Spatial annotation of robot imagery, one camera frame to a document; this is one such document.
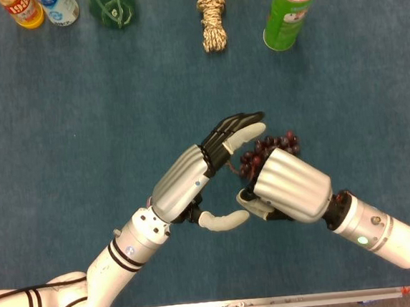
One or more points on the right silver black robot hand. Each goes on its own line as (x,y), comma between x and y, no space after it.
(290,189)

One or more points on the aluminium table edge rail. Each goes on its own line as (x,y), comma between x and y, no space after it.
(240,306)

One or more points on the dark red grape bunch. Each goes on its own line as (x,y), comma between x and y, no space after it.
(279,143)

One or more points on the green glass bottle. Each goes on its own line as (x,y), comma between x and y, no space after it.
(113,7)

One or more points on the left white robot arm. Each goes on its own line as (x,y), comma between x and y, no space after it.
(104,273)

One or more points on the yellow red label bottle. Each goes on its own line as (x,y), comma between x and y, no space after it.
(25,11)

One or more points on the green chips can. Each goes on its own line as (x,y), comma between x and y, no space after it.
(286,13)

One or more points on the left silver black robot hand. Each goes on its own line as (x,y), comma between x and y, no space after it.
(189,176)

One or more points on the white blue label bottle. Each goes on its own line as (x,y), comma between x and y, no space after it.
(60,8)

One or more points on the blue felt table mat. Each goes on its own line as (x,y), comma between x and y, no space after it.
(80,117)

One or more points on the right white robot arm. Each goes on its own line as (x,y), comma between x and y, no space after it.
(384,234)

